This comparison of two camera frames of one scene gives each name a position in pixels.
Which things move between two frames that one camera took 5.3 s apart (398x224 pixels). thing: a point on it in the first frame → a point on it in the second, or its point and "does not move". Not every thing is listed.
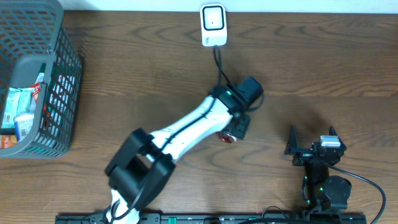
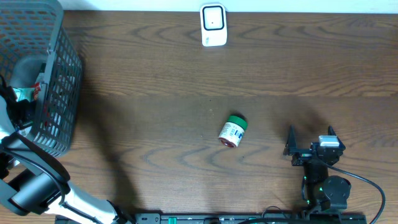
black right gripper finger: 333,132 does not move
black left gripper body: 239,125 → 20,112
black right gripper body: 303,157 does not move
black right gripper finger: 292,145 does not move
